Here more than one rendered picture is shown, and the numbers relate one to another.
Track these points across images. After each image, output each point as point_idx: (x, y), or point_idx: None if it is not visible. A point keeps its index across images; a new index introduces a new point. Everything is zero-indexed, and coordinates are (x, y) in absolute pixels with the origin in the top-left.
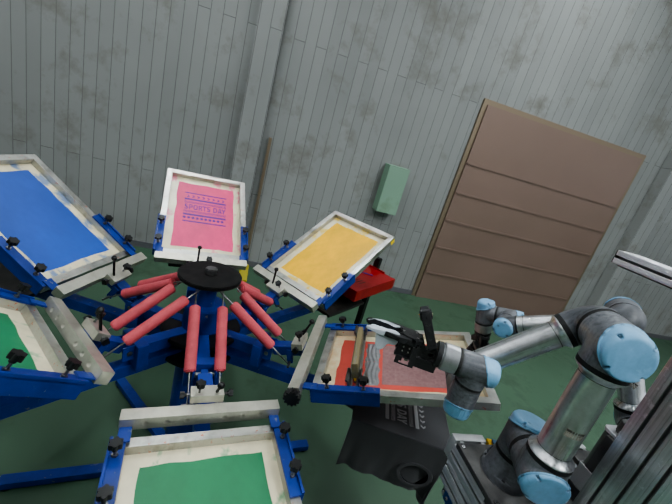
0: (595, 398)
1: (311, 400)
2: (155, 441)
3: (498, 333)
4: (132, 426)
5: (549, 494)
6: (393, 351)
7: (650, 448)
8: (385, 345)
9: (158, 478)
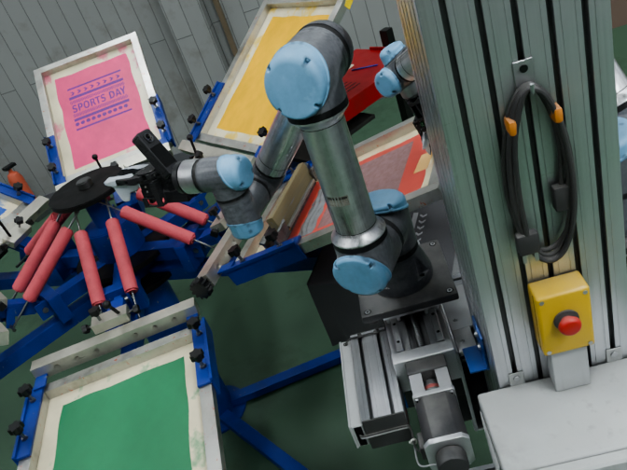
0: (316, 149)
1: (235, 283)
2: (71, 379)
3: (384, 93)
4: (47, 373)
5: (360, 279)
6: None
7: (440, 174)
8: (130, 194)
9: (79, 408)
